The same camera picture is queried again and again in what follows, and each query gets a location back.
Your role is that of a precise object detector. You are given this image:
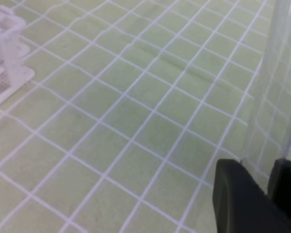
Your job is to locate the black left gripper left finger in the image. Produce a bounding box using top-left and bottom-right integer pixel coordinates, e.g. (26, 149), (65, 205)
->
(212, 159), (291, 233)

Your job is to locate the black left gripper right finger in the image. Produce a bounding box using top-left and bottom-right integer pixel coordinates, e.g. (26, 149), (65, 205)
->
(268, 158), (291, 219)

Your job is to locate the clear glass test tube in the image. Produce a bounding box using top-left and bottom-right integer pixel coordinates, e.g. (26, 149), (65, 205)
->
(241, 0), (291, 192)

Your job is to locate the green checked tablecloth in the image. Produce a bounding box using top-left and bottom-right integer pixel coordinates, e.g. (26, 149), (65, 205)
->
(0, 0), (275, 233)

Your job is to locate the white plastic test tube rack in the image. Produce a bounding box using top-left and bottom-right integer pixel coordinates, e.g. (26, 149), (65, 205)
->
(0, 5), (35, 104)

